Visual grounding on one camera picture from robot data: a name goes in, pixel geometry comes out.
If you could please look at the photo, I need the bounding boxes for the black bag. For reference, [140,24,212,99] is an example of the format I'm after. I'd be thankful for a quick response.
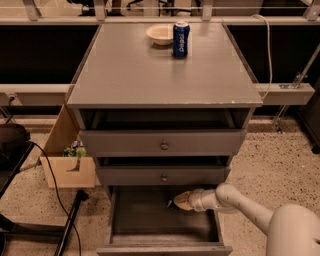
[0,123,30,159]

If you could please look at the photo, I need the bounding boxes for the blue pepsi can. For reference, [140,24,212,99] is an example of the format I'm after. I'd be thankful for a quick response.
[173,21,190,58]

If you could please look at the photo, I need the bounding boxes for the black cable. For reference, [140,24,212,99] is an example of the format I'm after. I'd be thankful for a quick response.
[27,140,83,256]

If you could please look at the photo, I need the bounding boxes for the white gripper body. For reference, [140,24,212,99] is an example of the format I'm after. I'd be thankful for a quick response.
[188,189,205,212]

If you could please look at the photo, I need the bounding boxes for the grey drawer cabinet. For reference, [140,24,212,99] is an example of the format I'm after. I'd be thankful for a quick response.
[66,21,264,256]

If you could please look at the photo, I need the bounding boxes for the grey bottom drawer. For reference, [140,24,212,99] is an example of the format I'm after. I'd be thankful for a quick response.
[97,186,232,256]

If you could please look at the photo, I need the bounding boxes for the wooden crate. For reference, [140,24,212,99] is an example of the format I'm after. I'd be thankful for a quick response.
[40,106,96,188]

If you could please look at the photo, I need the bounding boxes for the grey middle drawer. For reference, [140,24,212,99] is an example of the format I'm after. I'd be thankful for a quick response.
[96,156,230,186]

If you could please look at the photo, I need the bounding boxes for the blue rxbar blueberry wrapper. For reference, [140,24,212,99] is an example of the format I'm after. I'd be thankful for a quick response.
[167,200,179,211]

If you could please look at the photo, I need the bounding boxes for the grey drawer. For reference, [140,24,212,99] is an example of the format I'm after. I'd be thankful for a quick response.
[96,156,230,186]
[97,186,232,256]
[78,108,248,158]

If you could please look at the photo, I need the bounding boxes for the black stand base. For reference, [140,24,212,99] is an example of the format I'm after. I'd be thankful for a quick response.
[0,190,88,256]

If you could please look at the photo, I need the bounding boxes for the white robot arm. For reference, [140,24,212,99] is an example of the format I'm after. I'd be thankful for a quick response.
[174,183,320,256]

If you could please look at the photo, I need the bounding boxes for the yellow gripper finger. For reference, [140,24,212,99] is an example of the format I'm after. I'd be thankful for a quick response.
[174,191,193,211]

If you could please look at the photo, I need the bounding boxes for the white bowl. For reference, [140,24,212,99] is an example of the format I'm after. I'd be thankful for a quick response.
[146,24,173,46]

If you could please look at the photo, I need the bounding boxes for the grey top drawer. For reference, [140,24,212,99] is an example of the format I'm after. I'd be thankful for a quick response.
[78,108,248,158]

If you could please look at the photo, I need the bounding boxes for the white cable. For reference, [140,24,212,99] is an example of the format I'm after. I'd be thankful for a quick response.
[251,13,274,101]

